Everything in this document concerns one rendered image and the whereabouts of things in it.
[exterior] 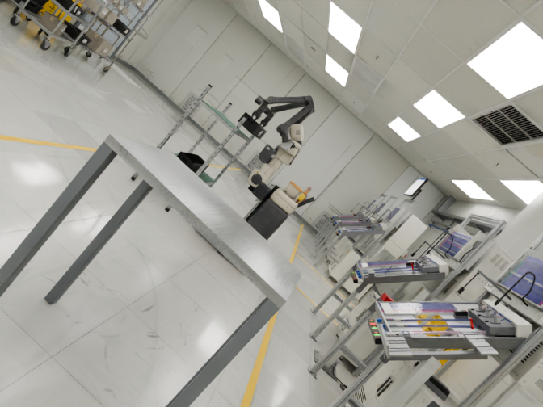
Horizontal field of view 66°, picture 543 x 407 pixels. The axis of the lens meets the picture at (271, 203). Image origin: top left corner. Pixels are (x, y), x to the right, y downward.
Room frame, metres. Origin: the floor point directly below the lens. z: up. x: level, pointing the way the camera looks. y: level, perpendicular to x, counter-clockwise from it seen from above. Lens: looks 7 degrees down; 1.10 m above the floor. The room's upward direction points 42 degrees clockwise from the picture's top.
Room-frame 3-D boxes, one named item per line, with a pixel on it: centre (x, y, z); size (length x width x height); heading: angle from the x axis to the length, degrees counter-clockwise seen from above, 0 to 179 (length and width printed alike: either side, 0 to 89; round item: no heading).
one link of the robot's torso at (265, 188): (4.01, 0.21, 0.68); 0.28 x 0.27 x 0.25; 178
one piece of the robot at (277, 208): (4.06, -0.05, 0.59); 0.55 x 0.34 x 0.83; 178
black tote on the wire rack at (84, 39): (6.61, 4.10, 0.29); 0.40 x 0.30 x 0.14; 178
